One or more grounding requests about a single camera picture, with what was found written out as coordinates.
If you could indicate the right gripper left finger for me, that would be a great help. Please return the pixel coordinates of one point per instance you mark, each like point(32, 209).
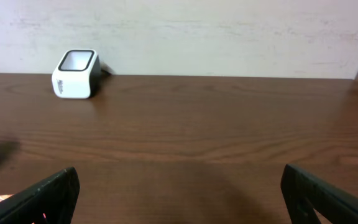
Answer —
point(51, 200)

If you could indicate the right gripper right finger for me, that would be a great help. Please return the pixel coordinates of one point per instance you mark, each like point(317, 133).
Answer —
point(305, 194)

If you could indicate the white barcode scanner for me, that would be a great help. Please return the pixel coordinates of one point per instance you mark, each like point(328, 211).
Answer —
point(77, 75)

